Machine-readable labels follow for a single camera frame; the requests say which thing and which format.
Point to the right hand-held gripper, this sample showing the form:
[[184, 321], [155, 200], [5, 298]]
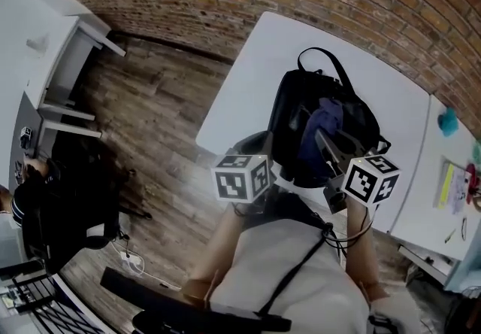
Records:
[[366, 184]]

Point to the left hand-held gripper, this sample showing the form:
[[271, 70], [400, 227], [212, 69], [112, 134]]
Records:
[[233, 182]]

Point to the dark blue cloth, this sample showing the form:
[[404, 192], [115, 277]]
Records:
[[319, 125]]

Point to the black backpack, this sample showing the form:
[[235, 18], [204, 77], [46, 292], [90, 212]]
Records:
[[289, 110]]

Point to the person's right forearm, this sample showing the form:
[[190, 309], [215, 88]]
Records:
[[360, 249]]

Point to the person's left forearm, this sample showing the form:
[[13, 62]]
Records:
[[218, 246]]

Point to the white table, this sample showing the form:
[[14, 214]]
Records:
[[421, 189], [248, 92]]

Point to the teal scrubber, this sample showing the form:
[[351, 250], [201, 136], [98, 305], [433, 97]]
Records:
[[448, 122]]

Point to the yellow-edged white booklet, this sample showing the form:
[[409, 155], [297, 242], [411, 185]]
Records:
[[452, 189]]

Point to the person's white shirt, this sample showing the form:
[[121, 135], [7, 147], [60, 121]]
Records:
[[300, 280]]

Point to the red plastic object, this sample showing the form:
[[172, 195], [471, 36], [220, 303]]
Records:
[[472, 178]]

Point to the yellow pen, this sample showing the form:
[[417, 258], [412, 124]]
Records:
[[450, 236]]

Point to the black eyeglasses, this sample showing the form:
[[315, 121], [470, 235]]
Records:
[[464, 229]]

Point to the light blue table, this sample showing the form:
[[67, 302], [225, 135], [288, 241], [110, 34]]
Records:
[[466, 268]]

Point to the white power adapter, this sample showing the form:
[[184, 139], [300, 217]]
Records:
[[129, 258]]

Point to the black worn rig bar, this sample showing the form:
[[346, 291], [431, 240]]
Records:
[[169, 302]]

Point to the black office chair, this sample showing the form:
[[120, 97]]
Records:
[[94, 219]]

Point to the gray desk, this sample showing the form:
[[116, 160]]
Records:
[[26, 107]]

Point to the small white box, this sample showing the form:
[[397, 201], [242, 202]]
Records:
[[37, 43]]

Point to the white desk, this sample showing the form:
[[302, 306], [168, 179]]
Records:
[[45, 24]]

